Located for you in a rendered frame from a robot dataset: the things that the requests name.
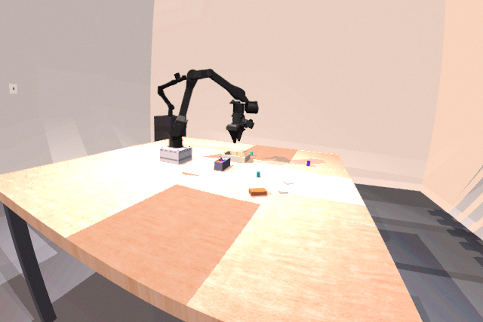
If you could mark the orange rectangular block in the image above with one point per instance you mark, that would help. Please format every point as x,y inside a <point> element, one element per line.
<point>257,191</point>

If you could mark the beige rectangular tray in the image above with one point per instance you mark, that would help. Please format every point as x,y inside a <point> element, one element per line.
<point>243,158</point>

